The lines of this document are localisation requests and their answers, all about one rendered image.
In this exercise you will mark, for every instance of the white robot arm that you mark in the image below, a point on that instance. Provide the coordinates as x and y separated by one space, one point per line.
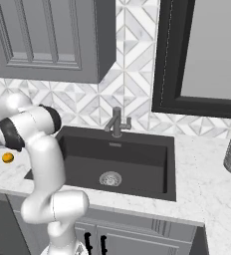
44 156

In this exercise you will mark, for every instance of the grey sink faucet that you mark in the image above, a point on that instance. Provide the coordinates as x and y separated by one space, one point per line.
116 123

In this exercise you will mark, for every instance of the dark grey sink basin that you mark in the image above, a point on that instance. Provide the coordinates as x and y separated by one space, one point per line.
127 159

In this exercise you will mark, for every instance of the orange tangerine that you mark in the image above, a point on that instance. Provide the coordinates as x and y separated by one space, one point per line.
8 158

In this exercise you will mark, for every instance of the black framed window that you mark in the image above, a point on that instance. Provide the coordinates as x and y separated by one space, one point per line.
169 66

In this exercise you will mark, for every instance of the grey false drawer front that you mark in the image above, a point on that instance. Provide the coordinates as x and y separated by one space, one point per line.
137 222

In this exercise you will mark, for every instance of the dark grey base cabinet door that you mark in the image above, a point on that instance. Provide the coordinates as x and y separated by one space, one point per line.
4 229

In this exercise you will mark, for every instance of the grey wall cabinet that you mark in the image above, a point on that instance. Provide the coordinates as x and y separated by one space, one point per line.
106 33

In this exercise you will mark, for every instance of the grey wall cabinet door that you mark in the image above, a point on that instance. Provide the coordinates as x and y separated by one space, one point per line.
44 33

